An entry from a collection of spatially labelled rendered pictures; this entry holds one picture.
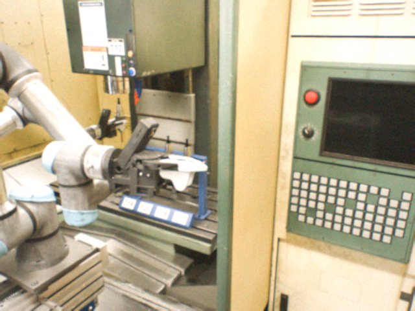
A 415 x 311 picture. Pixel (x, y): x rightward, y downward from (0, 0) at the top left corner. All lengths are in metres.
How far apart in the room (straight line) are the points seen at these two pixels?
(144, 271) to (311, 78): 1.17
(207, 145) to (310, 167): 1.16
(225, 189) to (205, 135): 1.38
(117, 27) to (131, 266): 1.15
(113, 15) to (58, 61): 1.41
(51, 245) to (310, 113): 0.96
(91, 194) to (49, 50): 2.35
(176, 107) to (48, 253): 1.51
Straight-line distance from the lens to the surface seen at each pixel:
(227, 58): 0.98
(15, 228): 1.07
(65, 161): 0.82
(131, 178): 0.74
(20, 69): 1.02
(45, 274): 1.19
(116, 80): 2.07
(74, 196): 0.85
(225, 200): 1.09
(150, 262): 1.89
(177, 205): 2.02
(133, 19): 1.77
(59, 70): 3.19
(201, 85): 2.37
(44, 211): 1.14
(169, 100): 2.47
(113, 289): 1.65
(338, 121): 1.36
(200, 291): 1.70
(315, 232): 1.52
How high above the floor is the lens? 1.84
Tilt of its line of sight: 20 degrees down
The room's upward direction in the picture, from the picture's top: straight up
